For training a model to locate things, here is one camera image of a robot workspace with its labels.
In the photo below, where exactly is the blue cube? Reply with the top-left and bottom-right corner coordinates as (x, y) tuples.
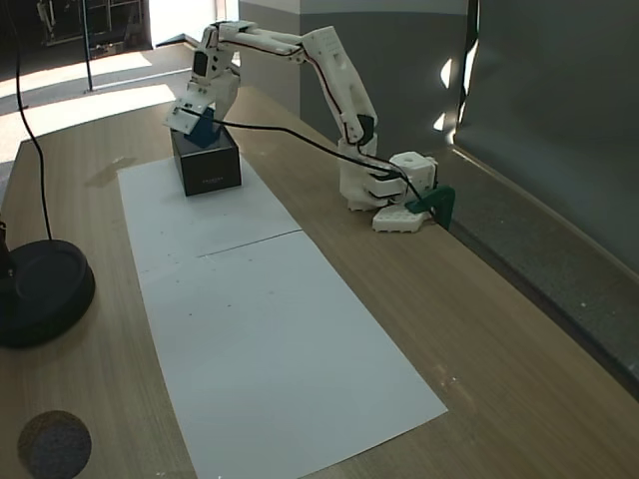
(188, 106), (224, 149)

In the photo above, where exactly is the dark brown open box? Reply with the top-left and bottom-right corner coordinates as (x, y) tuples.
(170, 125), (244, 198)

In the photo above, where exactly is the white paper sheet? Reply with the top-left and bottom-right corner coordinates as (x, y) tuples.
(117, 153), (304, 274)
(136, 231), (449, 479)

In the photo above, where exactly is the thin metal pole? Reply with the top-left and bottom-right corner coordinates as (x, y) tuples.
(81, 0), (97, 94)

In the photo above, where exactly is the black round stand base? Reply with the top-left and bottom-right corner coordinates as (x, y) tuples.
(0, 219), (97, 349)

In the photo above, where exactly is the green table clamp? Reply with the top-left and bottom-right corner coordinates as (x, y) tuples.
(404, 185), (457, 233)

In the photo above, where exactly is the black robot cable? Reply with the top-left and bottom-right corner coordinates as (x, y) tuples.
(209, 118), (436, 222)

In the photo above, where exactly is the black hanging cable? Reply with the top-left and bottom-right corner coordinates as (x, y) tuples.
(8, 0), (54, 242)

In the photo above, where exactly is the round table cable hole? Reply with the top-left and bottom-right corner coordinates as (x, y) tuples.
(17, 409), (93, 479)

